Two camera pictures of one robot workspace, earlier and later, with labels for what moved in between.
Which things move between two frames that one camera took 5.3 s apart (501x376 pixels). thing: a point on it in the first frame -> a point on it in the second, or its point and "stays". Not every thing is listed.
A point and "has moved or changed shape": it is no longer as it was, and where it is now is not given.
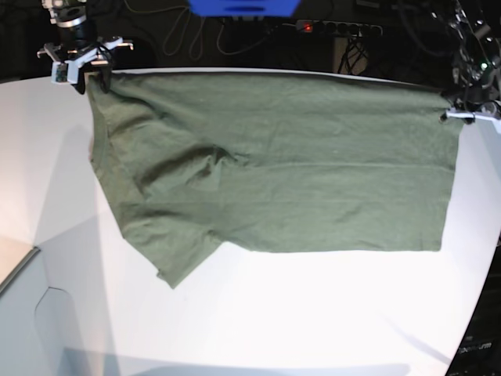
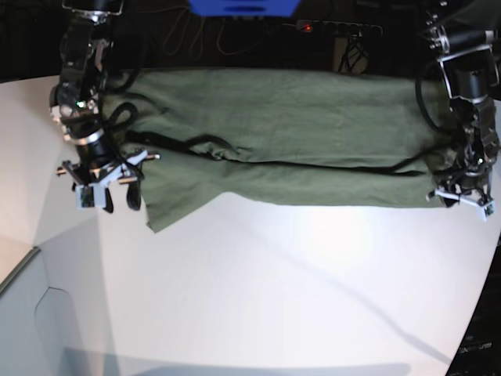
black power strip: [337, 28] stays
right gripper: [467, 111] -> [474, 189]
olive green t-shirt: [192, 162] has moved or changed shape
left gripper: [91, 54] -> [104, 175]
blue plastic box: [243, 8] stays
